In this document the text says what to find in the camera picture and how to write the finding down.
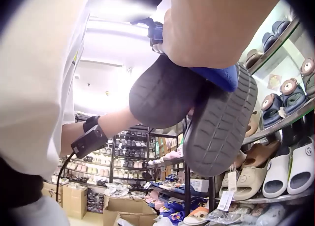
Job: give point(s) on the black full shop shelf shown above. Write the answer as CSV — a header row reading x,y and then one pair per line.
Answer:
x,y
128,157

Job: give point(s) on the person's legs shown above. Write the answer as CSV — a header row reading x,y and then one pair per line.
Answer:
x,y
49,211

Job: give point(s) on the black wrist band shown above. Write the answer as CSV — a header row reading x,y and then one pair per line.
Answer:
x,y
89,140

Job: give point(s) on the open cardboard box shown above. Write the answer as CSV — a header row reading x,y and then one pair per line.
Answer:
x,y
128,211

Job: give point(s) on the person's body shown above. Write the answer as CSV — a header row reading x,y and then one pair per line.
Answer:
x,y
32,88

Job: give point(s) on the tall cardboard box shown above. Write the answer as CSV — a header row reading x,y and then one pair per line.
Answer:
x,y
75,201

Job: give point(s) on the person's right fingers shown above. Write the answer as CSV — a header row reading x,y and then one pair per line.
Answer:
x,y
196,61

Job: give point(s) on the person's left hand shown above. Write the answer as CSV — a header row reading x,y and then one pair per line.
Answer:
x,y
114,121

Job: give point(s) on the full shop shelf of slippers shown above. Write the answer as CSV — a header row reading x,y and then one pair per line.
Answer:
x,y
278,149

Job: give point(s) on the low display of colourful slippers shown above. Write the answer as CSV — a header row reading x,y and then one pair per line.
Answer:
x,y
169,201

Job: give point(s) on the small cardboard box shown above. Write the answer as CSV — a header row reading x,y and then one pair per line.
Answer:
x,y
50,191

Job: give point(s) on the person's right hand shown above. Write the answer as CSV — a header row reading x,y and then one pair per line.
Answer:
x,y
211,26

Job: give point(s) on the blue slipper with dark sole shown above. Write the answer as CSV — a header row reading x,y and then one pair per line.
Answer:
x,y
221,130
160,93

